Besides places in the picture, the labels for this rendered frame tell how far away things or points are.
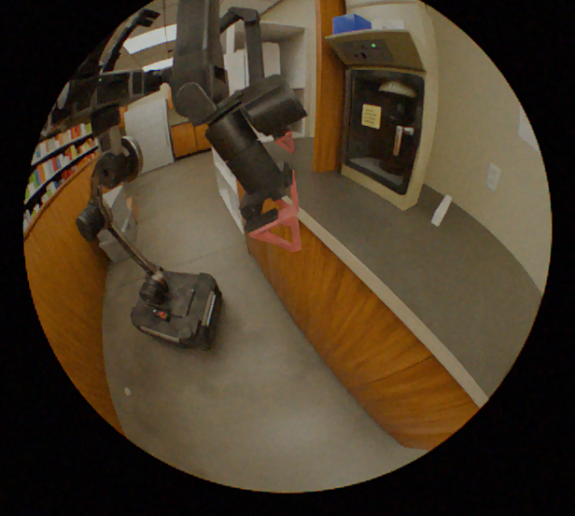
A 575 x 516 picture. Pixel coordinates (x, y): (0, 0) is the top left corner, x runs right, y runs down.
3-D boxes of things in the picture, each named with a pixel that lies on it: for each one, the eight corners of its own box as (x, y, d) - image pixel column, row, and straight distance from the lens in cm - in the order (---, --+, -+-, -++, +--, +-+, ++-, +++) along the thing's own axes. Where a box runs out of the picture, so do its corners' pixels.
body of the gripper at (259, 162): (289, 168, 32) (266, 131, 31) (289, 199, 23) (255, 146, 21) (257, 186, 34) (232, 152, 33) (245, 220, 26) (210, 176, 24)
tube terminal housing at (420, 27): (374, 167, 102) (383, 30, 109) (428, 197, 90) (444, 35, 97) (340, 174, 84) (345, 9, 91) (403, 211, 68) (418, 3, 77)
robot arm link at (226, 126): (209, 125, 31) (192, 132, 25) (247, 99, 29) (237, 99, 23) (234, 160, 31) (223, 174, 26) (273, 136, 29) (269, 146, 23)
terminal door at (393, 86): (343, 163, 81) (349, 69, 79) (404, 197, 65) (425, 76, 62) (341, 163, 81) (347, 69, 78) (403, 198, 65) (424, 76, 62)
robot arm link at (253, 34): (246, 19, 92) (241, 10, 83) (260, 17, 92) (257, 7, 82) (254, 103, 82) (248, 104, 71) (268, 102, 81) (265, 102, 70)
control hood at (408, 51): (347, 65, 80) (347, 45, 83) (427, 72, 63) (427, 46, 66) (324, 59, 73) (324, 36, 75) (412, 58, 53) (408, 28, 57)
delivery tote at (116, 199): (132, 206, 267) (123, 183, 258) (123, 233, 216) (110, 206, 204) (108, 216, 284) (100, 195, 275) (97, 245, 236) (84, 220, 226)
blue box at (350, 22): (353, 43, 80) (352, 26, 83) (375, 41, 74) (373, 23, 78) (332, 35, 73) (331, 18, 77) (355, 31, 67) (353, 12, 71)
